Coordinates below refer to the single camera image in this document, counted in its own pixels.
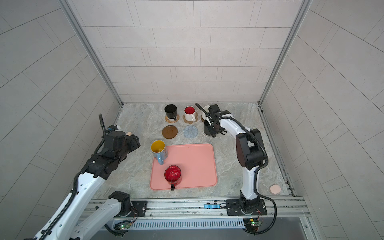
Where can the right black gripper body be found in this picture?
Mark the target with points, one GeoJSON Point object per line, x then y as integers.
{"type": "Point", "coordinates": [214, 129]}

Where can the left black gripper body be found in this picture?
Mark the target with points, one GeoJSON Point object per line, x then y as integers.
{"type": "Point", "coordinates": [129, 145]}

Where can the black mug front row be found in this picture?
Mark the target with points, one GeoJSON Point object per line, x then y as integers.
{"type": "Point", "coordinates": [213, 130]}

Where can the black mug row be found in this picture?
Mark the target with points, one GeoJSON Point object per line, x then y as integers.
{"type": "Point", "coordinates": [213, 130]}
{"type": "Point", "coordinates": [171, 112]}

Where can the cork paw print coaster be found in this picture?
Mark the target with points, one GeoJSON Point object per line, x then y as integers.
{"type": "Point", "coordinates": [186, 121]}

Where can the grey felt round coaster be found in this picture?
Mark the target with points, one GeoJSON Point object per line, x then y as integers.
{"type": "Point", "coordinates": [190, 132]}

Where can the white mug red inside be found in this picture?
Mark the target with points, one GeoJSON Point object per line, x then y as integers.
{"type": "Point", "coordinates": [190, 114]}

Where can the blue mug yellow inside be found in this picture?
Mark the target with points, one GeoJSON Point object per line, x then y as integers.
{"type": "Point", "coordinates": [159, 151]}

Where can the woven rattan coaster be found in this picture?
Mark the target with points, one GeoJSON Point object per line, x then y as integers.
{"type": "Point", "coordinates": [172, 121]}

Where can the black mug back row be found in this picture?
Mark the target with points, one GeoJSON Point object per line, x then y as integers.
{"type": "Point", "coordinates": [171, 112]}

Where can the brown wooden coaster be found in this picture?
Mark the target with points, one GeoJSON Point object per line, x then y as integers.
{"type": "Point", "coordinates": [169, 132]}

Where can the red mug front row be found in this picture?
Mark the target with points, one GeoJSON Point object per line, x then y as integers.
{"type": "Point", "coordinates": [173, 176]}

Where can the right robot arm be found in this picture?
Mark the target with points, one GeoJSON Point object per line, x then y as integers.
{"type": "Point", "coordinates": [250, 151]}

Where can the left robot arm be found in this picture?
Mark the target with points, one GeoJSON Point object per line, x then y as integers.
{"type": "Point", "coordinates": [65, 225]}

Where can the pink round coaster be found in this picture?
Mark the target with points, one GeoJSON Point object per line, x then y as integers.
{"type": "Point", "coordinates": [275, 189]}

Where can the pink silicone tray mat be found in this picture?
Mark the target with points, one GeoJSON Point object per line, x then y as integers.
{"type": "Point", "coordinates": [197, 164]}

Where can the left circuit board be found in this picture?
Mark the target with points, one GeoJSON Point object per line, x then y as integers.
{"type": "Point", "coordinates": [122, 226]}

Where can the circuit board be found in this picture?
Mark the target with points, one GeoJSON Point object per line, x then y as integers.
{"type": "Point", "coordinates": [122, 226]}
{"type": "Point", "coordinates": [252, 223]}

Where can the right circuit board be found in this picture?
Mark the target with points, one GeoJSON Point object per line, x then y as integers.
{"type": "Point", "coordinates": [252, 223]}

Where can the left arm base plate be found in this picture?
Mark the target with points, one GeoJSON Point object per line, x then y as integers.
{"type": "Point", "coordinates": [133, 209]}

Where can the blue clamp on rail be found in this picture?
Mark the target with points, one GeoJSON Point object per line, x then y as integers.
{"type": "Point", "coordinates": [212, 206]}

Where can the aluminium mounting rail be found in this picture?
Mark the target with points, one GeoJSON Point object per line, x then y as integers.
{"type": "Point", "coordinates": [193, 208]}

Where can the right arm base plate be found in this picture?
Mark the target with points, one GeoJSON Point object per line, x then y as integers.
{"type": "Point", "coordinates": [237, 207]}

